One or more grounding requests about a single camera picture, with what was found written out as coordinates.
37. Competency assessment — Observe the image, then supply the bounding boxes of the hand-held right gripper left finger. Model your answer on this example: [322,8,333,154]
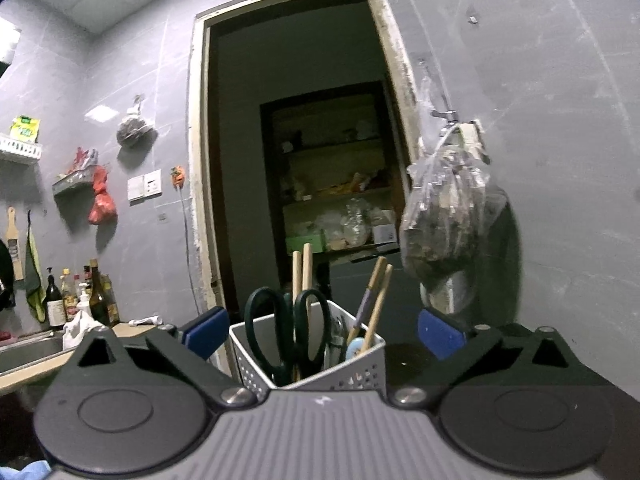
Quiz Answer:
[60,306,256,409]

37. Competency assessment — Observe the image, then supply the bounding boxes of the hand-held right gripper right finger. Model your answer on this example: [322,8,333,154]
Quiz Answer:
[390,308,596,409]

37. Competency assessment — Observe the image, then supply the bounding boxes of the grey perforated utensil case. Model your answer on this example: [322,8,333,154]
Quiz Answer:
[229,299,387,391]

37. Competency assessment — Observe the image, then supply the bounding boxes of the dark green handled scissors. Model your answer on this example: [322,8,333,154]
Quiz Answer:
[244,286,332,387]

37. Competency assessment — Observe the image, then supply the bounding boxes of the wooden chopstick with purple band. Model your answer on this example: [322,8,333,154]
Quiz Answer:
[347,256,388,343]

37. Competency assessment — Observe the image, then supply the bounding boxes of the metal spoon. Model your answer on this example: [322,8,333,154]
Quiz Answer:
[327,315,350,361]

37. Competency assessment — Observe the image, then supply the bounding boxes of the dark grey cabinet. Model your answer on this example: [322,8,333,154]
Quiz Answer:
[320,247,426,346]

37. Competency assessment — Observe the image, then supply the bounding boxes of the clear plastic bag of dried goods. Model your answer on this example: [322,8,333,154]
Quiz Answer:
[399,145,508,281]

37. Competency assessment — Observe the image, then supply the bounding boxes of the tall brown glass bottle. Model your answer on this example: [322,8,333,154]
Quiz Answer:
[87,259,111,326]

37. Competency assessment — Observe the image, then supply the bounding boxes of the white crumpled cloth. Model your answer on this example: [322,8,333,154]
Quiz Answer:
[61,310,101,351]

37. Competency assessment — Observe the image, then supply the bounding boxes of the green box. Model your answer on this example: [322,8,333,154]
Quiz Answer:
[286,230,327,253]

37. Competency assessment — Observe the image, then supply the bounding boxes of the small yellow sauce bottle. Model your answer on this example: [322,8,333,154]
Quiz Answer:
[62,269,77,318]

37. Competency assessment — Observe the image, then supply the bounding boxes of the dark pump bottle white label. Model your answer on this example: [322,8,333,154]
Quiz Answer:
[44,266,66,330]

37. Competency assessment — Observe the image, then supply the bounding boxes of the red plastic bag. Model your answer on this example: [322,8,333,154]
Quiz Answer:
[88,166,118,226]

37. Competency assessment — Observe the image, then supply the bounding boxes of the green hanging cloth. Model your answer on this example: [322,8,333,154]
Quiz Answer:
[24,210,47,323]

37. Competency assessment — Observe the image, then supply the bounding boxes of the steel sink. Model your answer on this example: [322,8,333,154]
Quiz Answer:
[0,335,66,376]

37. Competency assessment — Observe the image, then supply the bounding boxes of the cluttered storage shelf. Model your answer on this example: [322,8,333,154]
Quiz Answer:
[260,80,411,261]

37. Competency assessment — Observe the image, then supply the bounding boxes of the black wok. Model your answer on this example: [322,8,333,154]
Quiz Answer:
[0,240,16,311]

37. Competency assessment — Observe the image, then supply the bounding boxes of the hanging bag of dark goods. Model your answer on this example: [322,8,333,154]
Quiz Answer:
[116,95,157,150]

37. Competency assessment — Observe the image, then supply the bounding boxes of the wooden hanging spatula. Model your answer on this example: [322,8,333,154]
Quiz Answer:
[5,207,25,281]

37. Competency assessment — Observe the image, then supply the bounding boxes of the blue cloth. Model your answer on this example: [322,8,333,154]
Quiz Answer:
[15,460,53,480]

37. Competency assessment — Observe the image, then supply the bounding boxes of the yellow green package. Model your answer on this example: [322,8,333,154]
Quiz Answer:
[10,115,41,143]

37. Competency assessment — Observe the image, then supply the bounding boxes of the black power cable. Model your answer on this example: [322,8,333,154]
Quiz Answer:
[181,189,196,302]

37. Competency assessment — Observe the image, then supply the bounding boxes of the white wall switch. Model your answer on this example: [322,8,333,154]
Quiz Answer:
[126,169,163,203]

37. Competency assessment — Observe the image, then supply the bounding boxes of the door frame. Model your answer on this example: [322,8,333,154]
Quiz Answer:
[187,0,426,316]

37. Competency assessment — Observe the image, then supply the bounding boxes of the metal wall rack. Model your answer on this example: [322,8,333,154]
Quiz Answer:
[52,147,101,198]

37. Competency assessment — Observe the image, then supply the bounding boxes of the white wall shelf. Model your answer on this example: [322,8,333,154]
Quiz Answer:
[0,132,43,161]

